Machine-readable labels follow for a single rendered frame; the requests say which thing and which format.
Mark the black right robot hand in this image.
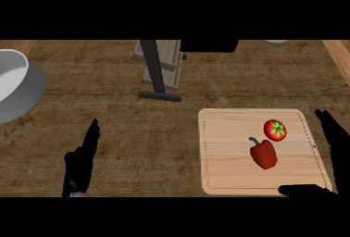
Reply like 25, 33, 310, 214
278, 108, 350, 198

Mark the black flat appliance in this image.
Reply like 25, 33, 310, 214
177, 40, 241, 53

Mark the grey metal pot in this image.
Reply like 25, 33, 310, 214
0, 49, 49, 125

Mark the red tomato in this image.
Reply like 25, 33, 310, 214
263, 118, 288, 143

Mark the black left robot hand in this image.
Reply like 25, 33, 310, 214
61, 118, 102, 198

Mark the pale wooden cutting board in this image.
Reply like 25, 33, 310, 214
197, 107, 334, 196

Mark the red bell pepper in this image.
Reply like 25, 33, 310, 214
248, 136, 279, 170

